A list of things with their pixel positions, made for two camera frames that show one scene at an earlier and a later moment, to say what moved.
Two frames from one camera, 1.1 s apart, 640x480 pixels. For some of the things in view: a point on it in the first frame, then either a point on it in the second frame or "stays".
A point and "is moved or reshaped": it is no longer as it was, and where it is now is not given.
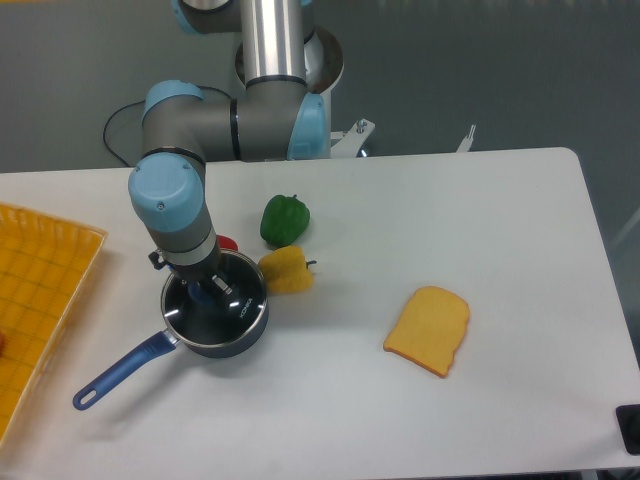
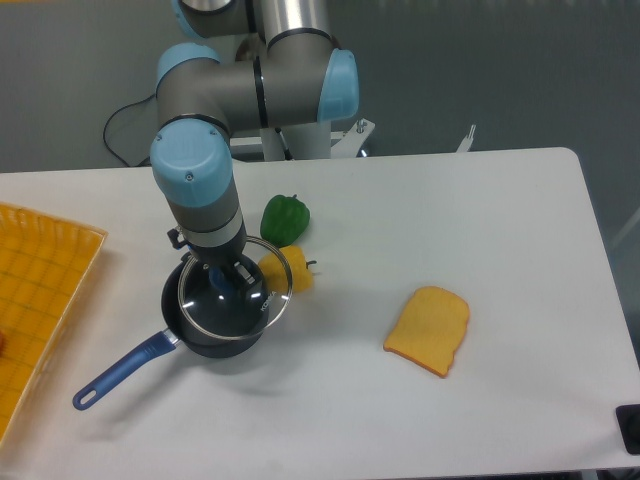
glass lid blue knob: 200,313 is moved or reshaped
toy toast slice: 430,330 stays
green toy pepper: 284,220 stays
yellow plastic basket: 45,265 stays
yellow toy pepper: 285,270 stays
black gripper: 201,271 → 225,256
